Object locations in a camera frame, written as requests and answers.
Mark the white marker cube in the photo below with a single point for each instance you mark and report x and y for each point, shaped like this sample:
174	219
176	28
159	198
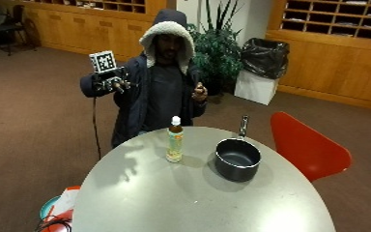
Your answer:
103	61

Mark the the person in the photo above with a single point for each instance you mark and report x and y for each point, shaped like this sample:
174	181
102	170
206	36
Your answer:
162	80

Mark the green potted plant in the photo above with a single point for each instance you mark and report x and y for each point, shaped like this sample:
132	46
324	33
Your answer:
218	48

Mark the white bin with black bag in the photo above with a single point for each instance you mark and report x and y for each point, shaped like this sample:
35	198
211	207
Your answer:
260	69

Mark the tea bottle with white cap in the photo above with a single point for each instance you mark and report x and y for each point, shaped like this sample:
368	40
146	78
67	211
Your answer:
175	141

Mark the wooden pigeonhole shelf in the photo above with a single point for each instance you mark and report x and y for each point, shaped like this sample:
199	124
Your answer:
95	5
338	17

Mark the red chair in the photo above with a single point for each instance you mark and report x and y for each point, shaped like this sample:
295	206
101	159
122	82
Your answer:
307	146
61	212

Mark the black chair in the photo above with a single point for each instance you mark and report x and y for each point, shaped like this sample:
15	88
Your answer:
11	27

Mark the white paper sheet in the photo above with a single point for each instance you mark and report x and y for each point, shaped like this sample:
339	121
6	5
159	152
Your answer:
66	201

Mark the teal round stool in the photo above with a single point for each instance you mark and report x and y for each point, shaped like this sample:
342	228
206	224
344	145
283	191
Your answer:
49	206

